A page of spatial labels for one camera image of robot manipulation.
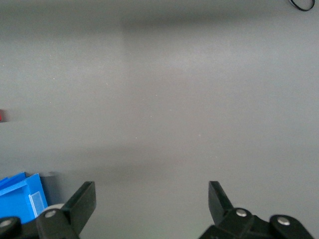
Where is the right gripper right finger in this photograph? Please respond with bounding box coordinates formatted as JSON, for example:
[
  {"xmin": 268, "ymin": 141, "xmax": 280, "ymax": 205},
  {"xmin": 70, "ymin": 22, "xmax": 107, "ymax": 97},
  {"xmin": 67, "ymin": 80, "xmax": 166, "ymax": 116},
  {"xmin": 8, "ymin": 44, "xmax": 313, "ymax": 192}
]
[{"xmin": 198, "ymin": 181, "xmax": 315, "ymax": 239}]

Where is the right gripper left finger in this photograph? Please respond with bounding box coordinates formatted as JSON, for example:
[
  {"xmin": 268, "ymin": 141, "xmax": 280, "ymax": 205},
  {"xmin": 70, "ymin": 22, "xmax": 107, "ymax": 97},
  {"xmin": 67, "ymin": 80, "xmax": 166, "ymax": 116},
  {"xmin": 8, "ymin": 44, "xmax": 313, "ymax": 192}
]
[{"xmin": 0, "ymin": 181, "xmax": 97, "ymax": 239}]

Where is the blue plastic storage bin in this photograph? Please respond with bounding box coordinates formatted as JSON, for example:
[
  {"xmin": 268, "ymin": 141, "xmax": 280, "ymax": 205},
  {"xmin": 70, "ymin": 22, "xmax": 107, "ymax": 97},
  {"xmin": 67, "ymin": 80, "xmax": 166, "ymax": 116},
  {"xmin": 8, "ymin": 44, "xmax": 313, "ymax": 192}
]
[{"xmin": 0, "ymin": 171, "xmax": 49, "ymax": 225}]

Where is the dark grey table mat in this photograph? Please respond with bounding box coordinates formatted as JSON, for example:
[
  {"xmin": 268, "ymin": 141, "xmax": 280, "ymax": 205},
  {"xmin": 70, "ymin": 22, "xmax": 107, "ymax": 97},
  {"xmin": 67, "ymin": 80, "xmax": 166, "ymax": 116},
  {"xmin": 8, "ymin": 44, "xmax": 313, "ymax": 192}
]
[{"xmin": 0, "ymin": 0, "xmax": 319, "ymax": 239}]

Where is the thin black loose cable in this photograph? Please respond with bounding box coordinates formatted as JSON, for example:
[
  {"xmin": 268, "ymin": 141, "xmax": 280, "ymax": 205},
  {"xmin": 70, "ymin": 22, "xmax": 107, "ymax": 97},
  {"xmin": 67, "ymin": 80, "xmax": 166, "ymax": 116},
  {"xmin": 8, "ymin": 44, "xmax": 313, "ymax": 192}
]
[{"xmin": 290, "ymin": 0, "xmax": 316, "ymax": 11}]

